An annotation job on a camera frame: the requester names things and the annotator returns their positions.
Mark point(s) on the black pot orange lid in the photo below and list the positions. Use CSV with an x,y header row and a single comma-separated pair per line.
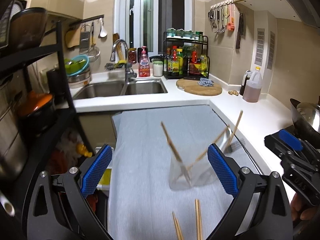
x,y
37,112

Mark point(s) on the steel wok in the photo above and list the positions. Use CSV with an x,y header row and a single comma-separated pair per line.
x,y
307,116

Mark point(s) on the white lidded jar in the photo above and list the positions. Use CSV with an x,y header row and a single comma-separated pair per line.
x,y
157,69

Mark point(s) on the red detergent bottle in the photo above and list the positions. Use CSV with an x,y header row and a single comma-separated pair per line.
x,y
144,65

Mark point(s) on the metal mesh strainer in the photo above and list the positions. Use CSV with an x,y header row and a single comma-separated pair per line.
x,y
93,52

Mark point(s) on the ginger root piece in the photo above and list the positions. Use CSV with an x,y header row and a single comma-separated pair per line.
x,y
233,93

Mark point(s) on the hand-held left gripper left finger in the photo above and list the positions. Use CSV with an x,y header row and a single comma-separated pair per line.
x,y
96,170

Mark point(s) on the clear cooking oil jug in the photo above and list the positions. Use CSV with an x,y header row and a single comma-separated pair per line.
x,y
252,90

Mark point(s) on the green and blue colander bowls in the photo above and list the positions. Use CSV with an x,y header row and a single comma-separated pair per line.
x,y
75,65

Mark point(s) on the orange hanging kitchen tool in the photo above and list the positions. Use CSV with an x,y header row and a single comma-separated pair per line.
x,y
230,21

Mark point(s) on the red sauce jar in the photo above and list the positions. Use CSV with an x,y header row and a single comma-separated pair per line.
x,y
132,56

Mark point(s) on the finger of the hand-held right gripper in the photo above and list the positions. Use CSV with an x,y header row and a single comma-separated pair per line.
x,y
290,138
273,142

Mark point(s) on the black thermos jug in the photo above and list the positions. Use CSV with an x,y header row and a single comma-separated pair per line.
x,y
57,87

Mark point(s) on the grey-blue table mat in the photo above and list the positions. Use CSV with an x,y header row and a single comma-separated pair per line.
x,y
142,155

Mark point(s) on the sink sponge rack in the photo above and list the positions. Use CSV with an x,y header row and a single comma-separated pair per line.
x,y
115,65

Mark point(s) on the stainless steel stockpot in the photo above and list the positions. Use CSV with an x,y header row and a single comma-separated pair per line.
x,y
10,130

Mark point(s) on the green capped spice jar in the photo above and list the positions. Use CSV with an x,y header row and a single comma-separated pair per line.
x,y
198,36

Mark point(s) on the steel pot under colander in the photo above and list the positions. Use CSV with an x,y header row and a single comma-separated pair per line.
x,y
78,78

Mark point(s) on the red plastic bag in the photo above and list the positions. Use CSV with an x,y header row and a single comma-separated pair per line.
x,y
62,150

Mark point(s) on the hanging metal utensil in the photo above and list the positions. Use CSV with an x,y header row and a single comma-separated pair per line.
x,y
220,22

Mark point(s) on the red label sauce bottle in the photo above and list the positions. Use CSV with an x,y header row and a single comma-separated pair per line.
x,y
195,62

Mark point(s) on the black metal shelf rack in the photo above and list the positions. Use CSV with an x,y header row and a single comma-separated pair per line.
x,y
62,62

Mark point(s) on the blue white dish cloth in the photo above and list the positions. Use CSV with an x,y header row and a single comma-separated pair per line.
x,y
206,82

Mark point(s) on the red capped soy sauce bottle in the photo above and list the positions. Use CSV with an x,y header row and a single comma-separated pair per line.
x,y
172,63

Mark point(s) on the hanging wooden board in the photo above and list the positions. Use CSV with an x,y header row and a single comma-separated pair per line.
x,y
73,38

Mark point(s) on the white-framed window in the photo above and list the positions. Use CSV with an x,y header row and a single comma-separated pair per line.
x,y
150,17

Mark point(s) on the brown ceramic bowl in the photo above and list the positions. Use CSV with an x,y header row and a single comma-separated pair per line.
x,y
27,27

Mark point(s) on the round wooden cutting board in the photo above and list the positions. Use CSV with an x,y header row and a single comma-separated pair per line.
x,y
197,90

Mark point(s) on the grey wall vent grille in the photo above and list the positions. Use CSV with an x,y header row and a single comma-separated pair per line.
x,y
259,47
271,50

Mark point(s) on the hanging kitchen scissors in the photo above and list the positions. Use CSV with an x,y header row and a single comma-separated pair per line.
x,y
212,17

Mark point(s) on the dark glass vinegar bottle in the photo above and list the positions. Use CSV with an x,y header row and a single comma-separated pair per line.
x,y
185,61

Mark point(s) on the metal box grater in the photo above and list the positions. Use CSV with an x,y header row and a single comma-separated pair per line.
x,y
85,37

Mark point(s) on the clear plastic utensil container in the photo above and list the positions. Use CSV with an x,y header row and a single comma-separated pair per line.
x,y
200,176

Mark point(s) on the yellow seasoning bag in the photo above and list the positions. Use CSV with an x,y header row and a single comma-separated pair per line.
x,y
204,66

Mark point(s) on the teal lidded spice jar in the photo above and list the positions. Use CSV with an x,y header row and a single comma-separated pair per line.
x,y
188,34
171,32
180,33

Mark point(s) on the stainless steel sink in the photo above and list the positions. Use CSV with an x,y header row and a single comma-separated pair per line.
x,y
142,87

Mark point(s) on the hanging cleaver knife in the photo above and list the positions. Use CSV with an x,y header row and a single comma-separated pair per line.
x,y
239,35

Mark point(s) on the yellow plastic bag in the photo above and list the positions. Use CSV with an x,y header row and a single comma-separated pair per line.
x,y
83,150

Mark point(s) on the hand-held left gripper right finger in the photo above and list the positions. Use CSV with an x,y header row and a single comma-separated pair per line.
x,y
222,170

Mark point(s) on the person's right hand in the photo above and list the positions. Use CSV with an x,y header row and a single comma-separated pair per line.
x,y
303,211

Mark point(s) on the dark sauce bottle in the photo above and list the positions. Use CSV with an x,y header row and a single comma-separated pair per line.
x,y
243,85

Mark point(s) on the chrome kitchen faucet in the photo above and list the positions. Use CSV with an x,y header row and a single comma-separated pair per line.
x,y
128,72

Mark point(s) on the white hanging ladle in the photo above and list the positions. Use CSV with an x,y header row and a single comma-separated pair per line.
x,y
102,31

